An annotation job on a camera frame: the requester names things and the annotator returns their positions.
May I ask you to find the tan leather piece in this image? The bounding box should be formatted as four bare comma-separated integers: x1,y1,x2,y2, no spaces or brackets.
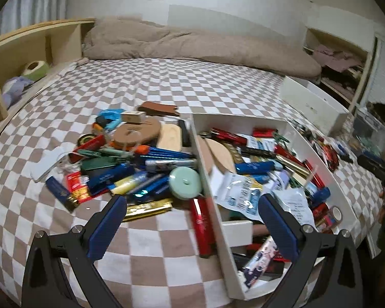
199,136,215,180
208,138,236,174

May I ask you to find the green plush toy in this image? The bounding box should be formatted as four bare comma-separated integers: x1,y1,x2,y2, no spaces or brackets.
23,60,50,81

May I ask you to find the wooden headboard shelf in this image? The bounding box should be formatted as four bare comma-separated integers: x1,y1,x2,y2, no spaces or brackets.
0,18,96,126

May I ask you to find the blue white mask packet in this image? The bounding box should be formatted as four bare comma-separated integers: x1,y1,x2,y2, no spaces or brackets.
212,171,264,215

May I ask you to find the navy box gold end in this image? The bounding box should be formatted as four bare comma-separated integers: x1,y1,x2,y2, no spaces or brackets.
45,177,79,213

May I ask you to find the white foam block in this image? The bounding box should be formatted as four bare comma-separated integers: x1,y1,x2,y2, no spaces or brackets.
223,220,254,247

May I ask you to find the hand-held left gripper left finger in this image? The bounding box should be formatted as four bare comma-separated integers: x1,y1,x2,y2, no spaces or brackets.
22,195,128,308

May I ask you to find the white curtain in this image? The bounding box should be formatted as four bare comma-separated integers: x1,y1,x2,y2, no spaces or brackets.
0,0,73,41

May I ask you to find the closet alcove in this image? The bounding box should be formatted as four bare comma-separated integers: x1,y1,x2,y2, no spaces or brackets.
303,27,377,110

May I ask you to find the cartoon print tube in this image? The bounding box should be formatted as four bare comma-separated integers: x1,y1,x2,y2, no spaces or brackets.
244,236,283,280

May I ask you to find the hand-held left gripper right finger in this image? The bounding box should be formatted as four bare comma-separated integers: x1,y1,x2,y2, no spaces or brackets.
258,193,363,308

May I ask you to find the heap of assorted small goods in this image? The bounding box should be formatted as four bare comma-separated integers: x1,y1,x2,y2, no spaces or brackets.
199,128,344,291
45,109,201,222
292,120,355,170

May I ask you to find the white shallow box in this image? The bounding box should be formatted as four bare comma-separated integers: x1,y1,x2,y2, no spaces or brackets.
184,113,360,302

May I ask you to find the black tape roll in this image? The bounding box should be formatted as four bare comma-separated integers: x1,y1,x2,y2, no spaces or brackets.
77,134,98,148

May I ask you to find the blue foil packet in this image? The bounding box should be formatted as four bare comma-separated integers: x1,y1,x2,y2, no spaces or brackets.
98,109,126,124

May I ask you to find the red tube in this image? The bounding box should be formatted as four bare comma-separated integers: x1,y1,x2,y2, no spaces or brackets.
189,198,216,258

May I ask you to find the purple plush toy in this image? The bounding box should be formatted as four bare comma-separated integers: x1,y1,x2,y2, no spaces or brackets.
2,76,36,108

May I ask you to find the wooden oval box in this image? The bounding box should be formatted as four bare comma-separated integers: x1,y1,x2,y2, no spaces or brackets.
156,124,183,151

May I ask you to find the white flat card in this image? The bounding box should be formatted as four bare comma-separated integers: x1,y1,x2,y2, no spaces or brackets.
34,146,71,183

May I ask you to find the beige duvet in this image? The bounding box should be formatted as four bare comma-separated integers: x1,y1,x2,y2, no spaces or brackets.
83,17,323,78

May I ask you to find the pile of clothes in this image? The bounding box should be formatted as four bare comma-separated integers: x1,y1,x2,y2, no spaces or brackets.
314,45,364,73

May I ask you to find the brown leather pouch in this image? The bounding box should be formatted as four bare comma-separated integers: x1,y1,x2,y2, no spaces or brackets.
137,101,180,117

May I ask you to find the clear plastic bin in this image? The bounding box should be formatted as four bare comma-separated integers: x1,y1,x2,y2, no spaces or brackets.
350,106,385,155

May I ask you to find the small tan box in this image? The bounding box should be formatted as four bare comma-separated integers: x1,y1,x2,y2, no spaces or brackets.
121,112,146,124

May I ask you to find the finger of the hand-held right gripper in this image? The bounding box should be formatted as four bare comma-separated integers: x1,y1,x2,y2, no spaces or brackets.
357,155,385,183

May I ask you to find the blue metallic tube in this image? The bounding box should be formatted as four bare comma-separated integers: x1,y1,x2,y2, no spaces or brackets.
235,162,273,173

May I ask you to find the mint round case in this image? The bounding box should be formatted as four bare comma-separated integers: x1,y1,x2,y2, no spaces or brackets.
169,168,201,199

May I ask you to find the white shoe box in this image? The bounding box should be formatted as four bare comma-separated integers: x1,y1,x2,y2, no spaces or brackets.
279,75,350,137

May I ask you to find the gold foil packet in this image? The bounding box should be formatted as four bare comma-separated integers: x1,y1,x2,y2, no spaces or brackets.
122,198,174,222

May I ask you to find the crinkled white packet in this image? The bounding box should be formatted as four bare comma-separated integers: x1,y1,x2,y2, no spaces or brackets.
273,188,315,228

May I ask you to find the patterned tape roll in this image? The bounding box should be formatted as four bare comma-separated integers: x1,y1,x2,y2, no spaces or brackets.
327,206,343,223

